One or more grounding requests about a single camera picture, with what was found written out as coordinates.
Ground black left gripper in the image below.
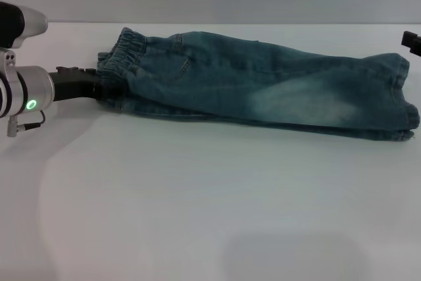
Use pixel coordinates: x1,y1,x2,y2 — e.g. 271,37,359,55
49,65,128,103

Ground black left arm cable with plug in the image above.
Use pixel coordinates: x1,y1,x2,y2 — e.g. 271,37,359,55
7,109,47,138

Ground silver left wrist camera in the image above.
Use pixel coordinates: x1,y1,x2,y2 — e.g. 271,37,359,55
0,1,49,50

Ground blue denim shorts with embroidery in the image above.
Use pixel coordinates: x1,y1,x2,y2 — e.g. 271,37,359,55
97,27,421,144

